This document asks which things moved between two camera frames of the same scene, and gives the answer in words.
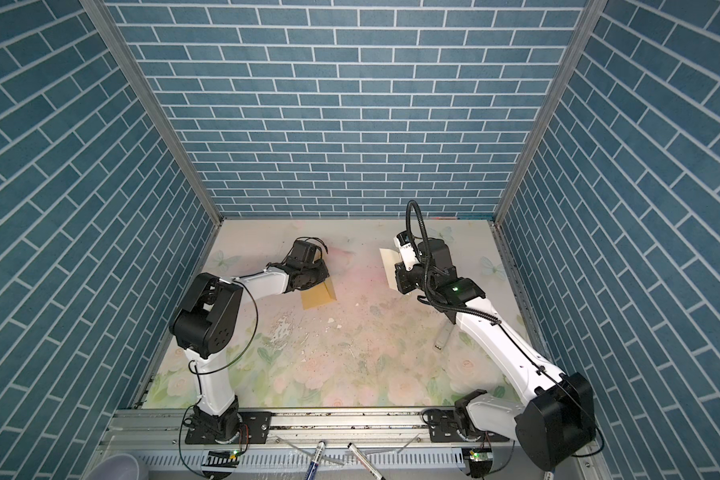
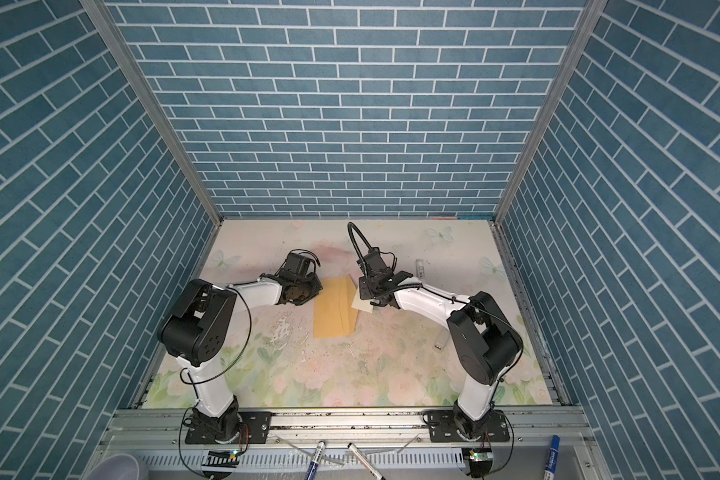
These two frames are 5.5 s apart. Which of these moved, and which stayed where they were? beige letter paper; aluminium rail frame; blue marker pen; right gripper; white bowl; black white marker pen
Moved: right gripper; beige letter paper
Stayed: white bowl; black white marker pen; blue marker pen; aluminium rail frame
